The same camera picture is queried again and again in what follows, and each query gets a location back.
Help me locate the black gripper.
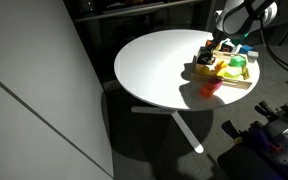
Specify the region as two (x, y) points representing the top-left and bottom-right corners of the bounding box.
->
(211, 29), (232, 54)

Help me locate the dark green cube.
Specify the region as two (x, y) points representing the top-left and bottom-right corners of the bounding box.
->
(228, 55), (247, 67)

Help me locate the light green cube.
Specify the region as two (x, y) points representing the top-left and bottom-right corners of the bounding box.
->
(223, 65), (244, 80)

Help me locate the magenta cube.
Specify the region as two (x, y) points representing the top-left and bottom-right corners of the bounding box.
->
(209, 76), (224, 90)

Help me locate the wooden crate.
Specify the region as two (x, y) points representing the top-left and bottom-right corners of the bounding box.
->
(190, 49), (254, 91)

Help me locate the black white patterned block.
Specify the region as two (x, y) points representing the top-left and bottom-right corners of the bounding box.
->
(219, 41), (242, 54)

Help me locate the orange fruit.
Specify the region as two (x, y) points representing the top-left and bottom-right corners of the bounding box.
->
(214, 60), (228, 71)

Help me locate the yellow lemon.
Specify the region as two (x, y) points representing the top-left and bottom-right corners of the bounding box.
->
(199, 65), (211, 76)

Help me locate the blue block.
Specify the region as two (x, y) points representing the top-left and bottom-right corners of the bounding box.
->
(239, 44), (254, 55)

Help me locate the small white box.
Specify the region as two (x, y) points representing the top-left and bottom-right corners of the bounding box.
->
(247, 50), (260, 64)

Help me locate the black purple clamp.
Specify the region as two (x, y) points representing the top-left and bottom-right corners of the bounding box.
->
(221, 118), (272, 152)
(254, 99), (288, 125)

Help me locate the white table base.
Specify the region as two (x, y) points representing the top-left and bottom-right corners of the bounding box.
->
(130, 105), (205, 154)

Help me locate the black seat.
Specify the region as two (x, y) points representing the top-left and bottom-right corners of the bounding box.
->
(216, 149), (287, 180)

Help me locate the black cable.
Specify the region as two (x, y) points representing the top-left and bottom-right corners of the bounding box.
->
(243, 0), (288, 78)

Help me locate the grey shelf rail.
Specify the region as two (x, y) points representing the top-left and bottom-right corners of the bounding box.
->
(73, 0), (206, 23)

